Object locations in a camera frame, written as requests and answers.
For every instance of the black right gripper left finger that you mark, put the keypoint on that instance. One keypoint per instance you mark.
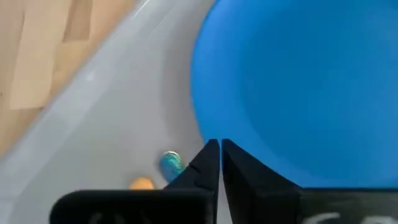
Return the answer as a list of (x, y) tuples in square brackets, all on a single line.
[(205, 171)]

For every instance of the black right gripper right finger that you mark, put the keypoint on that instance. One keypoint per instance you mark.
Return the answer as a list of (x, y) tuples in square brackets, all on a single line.
[(248, 186)]

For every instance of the blue plastic fork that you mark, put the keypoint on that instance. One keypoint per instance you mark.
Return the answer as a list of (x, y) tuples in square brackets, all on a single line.
[(170, 165)]

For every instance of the blue round plate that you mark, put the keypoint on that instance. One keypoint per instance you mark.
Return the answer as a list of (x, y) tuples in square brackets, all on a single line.
[(295, 93)]

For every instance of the grey plastic tray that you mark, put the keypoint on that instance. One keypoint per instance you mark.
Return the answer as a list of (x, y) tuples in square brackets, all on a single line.
[(124, 124)]

